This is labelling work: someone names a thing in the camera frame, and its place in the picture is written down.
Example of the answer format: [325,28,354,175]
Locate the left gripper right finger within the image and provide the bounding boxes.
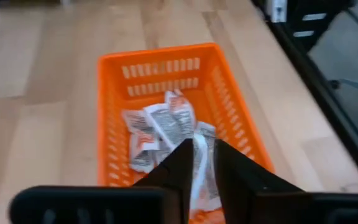
[214,139,305,224]

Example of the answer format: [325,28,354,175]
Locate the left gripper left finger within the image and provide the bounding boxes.
[133,138,195,224]

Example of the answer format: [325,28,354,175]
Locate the orange label white packet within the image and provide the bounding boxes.
[190,133,223,216]
[164,89,198,139]
[122,109,160,152]

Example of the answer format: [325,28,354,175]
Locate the black text white packet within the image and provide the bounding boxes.
[128,148,163,174]
[143,103,185,151]
[194,121,218,140]

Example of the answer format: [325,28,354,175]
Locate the orange plastic basket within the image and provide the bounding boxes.
[96,42,275,224]

